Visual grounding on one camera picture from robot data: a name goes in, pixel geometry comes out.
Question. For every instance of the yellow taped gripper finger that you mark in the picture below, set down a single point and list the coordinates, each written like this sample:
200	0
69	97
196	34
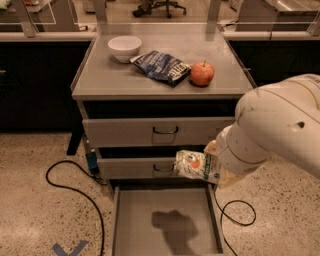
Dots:
211	148
227	178

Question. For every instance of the red apple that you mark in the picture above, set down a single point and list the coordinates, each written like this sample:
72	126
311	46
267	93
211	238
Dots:
202	73

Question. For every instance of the black office chair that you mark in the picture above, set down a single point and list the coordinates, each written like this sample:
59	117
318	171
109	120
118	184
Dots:
146	7

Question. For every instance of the black middle drawer handle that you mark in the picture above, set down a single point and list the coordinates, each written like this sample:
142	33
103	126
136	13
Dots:
169	169

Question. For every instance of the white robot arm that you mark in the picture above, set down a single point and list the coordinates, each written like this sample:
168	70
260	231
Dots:
281	118

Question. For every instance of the black top drawer handle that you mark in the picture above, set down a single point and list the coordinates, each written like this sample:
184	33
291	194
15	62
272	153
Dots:
165	132

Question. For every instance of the grey bottom drawer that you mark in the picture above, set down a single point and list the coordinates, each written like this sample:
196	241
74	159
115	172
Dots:
165	221

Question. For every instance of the blue chip bag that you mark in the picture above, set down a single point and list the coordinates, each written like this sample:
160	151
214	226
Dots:
162	67

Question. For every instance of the grey middle drawer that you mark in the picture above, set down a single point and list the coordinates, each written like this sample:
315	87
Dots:
134	168

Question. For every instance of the grey drawer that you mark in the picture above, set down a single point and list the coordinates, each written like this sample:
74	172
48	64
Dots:
138	131
165	221
134	168

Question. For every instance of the blue power box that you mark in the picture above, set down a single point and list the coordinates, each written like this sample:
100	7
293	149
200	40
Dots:
91	158

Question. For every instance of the grey drawer cabinet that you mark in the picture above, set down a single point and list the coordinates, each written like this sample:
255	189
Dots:
146	91

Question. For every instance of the grey top drawer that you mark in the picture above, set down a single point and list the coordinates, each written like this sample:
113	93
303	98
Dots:
138	131

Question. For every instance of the black drawer handle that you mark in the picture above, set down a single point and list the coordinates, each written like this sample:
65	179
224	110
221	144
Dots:
165	132
169	169

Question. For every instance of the white ceramic bowl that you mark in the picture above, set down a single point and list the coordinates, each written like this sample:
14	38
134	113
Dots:
123	48

